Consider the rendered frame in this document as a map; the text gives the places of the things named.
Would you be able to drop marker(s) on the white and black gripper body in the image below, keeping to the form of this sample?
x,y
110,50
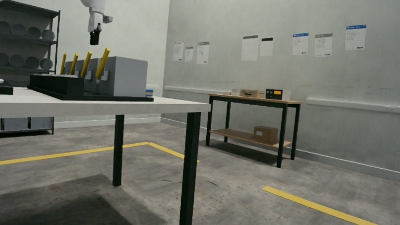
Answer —
x,y
94,19

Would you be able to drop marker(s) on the small round tin with blue rim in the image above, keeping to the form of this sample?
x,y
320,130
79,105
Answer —
x,y
149,93

